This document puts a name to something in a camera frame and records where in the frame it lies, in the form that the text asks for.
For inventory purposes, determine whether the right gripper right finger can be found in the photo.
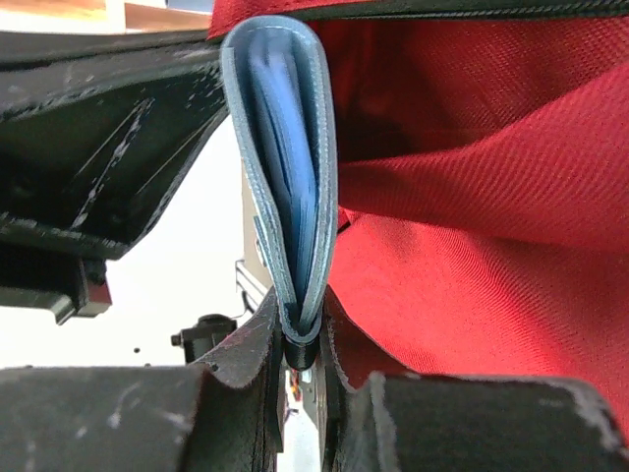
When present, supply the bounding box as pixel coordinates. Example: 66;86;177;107
316;291;628;471

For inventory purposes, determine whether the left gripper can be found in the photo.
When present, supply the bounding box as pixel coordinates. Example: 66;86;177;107
1;30;227;325

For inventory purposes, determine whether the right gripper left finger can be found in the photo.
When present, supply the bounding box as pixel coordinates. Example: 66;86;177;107
1;293;284;471

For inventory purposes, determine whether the red backpack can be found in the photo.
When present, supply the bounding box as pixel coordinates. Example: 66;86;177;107
209;1;628;425

